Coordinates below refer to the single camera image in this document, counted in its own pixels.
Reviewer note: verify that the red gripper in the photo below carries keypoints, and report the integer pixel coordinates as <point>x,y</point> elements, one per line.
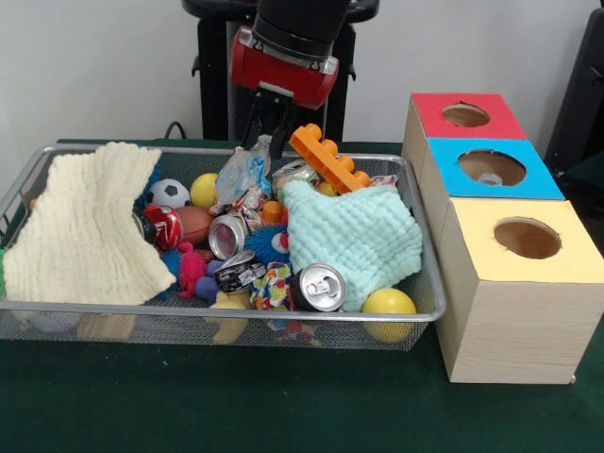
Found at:
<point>278,75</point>

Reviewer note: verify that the clear plastic bottle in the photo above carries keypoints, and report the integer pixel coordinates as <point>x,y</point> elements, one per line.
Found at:
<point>243,172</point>

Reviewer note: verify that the mint green cloth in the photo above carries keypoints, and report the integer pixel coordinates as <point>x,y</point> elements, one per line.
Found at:
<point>358,236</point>

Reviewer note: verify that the clear bottle with blue label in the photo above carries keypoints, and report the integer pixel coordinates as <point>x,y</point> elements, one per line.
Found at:
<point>491,178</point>

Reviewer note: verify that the shallow mesh bin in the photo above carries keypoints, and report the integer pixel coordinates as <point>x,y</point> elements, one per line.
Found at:
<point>141,312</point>

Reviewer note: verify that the wooden box with three holes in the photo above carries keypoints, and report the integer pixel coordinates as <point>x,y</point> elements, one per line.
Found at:
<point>519,330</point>

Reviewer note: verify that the orange toy building block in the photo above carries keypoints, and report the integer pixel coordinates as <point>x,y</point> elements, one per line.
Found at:
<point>325,158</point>

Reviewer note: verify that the yellow ball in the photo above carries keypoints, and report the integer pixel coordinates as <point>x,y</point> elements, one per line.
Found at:
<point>203,191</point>
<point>389,302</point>

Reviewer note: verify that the blue spiky ball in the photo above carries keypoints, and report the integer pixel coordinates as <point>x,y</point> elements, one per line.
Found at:
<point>266,243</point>

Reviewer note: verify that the small soccer ball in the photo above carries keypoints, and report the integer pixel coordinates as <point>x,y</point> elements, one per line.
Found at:
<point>167,193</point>

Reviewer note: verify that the brown toy football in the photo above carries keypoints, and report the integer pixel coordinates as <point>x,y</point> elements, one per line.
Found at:
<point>194,224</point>

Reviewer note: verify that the crushed red can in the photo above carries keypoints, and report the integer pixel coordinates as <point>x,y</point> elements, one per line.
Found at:
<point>165,226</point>

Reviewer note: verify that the silver drink can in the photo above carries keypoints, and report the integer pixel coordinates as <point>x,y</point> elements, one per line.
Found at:
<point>318,287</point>

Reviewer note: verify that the cream cloth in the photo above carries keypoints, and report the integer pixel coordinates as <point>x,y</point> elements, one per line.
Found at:
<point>85,226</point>

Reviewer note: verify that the dark green table cloth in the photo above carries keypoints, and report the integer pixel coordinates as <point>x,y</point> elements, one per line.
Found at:
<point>283,406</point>
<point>590,179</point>

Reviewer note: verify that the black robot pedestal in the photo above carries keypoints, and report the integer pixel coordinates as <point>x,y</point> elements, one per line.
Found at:
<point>212,94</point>

